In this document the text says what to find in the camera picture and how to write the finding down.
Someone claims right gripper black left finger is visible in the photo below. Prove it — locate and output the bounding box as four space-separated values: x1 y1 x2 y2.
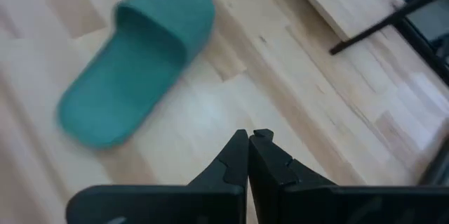
65 129 250 224

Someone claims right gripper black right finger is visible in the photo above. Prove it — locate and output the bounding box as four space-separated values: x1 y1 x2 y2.
249 128 449 224

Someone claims green slide sandal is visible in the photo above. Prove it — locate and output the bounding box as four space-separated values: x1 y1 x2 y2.
55 0 216 150

